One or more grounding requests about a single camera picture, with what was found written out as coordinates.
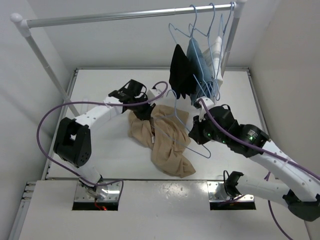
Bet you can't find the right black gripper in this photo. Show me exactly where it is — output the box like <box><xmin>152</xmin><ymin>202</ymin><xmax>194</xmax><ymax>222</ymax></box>
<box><xmin>188</xmin><ymin>112</ymin><xmax>228</xmax><ymax>145</ymax></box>

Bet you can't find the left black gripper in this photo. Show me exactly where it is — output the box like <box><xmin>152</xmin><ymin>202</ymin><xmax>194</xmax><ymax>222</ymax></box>
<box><xmin>131</xmin><ymin>94</ymin><xmax>156</xmax><ymax>121</ymax></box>

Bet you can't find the beige t shirt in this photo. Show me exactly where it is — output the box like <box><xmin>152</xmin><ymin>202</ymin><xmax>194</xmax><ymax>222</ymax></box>
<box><xmin>128</xmin><ymin>104</ymin><xmax>196</xmax><ymax>178</ymax></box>

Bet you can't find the light blue wire hanger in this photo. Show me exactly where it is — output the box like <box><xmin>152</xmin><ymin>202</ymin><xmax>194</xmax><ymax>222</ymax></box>
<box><xmin>153</xmin><ymin>89</ymin><xmax>212</xmax><ymax>159</ymax></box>

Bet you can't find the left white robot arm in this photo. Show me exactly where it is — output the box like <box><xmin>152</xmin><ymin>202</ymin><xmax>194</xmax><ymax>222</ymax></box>
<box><xmin>53</xmin><ymin>79</ymin><xmax>161</xmax><ymax>190</ymax></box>

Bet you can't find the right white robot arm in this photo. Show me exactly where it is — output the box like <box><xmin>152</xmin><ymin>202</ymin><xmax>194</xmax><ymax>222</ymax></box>
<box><xmin>188</xmin><ymin>98</ymin><xmax>320</xmax><ymax>222</ymax></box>

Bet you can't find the blue hanging garment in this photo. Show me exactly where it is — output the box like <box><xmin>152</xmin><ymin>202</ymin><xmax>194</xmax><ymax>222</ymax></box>
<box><xmin>186</xmin><ymin>38</ymin><xmax>216</xmax><ymax>108</ymax></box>

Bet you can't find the black hanging garment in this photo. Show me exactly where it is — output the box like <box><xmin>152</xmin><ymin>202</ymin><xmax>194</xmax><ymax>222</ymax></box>
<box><xmin>169</xmin><ymin>44</ymin><xmax>197</xmax><ymax>99</ymax></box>

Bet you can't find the white hanging garment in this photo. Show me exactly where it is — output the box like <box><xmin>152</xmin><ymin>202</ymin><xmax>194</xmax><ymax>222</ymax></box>
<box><xmin>202</xmin><ymin>36</ymin><xmax>224</xmax><ymax>89</ymax></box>

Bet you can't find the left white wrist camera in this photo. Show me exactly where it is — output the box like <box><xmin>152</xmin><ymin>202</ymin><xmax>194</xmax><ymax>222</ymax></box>
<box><xmin>146</xmin><ymin>88</ymin><xmax>164</xmax><ymax>102</ymax></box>

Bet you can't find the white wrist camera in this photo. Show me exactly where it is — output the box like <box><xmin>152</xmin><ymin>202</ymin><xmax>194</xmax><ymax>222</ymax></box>
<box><xmin>195</xmin><ymin>97</ymin><xmax>216</xmax><ymax>122</ymax></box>
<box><xmin>146</xmin><ymin>88</ymin><xmax>164</xmax><ymax>102</ymax></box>

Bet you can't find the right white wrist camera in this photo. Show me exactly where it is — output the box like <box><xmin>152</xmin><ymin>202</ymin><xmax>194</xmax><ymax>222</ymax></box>
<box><xmin>195</xmin><ymin>97</ymin><xmax>216</xmax><ymax>122</ymax></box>

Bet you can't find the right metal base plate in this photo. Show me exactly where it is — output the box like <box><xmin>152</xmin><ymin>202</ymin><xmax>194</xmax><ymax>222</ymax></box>
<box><xmin>207</xmin><ymin>180</ymin><xmax>255</xmax><ymax>203</ymax></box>

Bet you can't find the metal base plate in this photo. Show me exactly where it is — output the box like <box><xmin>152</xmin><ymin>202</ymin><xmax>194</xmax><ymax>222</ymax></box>
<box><xmin>207</xmin><ymin>180</ymin><xmax>255</xmax><ymax>203</ymax></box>
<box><xmin>74</xmin><ymin>179</ymin><xmax>124</xmax><ymax>203</ymax></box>

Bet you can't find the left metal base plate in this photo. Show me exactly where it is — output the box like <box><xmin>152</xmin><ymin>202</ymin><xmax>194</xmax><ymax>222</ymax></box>
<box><xmin>74</xmin><ymin>179</ymin><xmax>124</xmax><ymax>203</ymax></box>

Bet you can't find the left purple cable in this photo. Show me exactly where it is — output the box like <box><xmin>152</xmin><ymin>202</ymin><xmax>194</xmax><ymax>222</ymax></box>
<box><xmin>36</xmin><ymin>80</ymin><xmax>169</xmax><ymax>187</ymax></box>

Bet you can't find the white clothes rack frame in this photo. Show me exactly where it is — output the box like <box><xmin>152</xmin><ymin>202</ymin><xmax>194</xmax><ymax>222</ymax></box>
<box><xmin>10</xmin><ymin>0</ymin><xmax>247</xmax><ymax>103</ymax></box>

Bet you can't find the blue wire hanger with white cloth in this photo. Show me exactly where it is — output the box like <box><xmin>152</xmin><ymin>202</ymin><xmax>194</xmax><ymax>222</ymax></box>
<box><xmin>218</xmin><ymin>1</ymin><xmax>237</xmax><ymax>77</ymax></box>

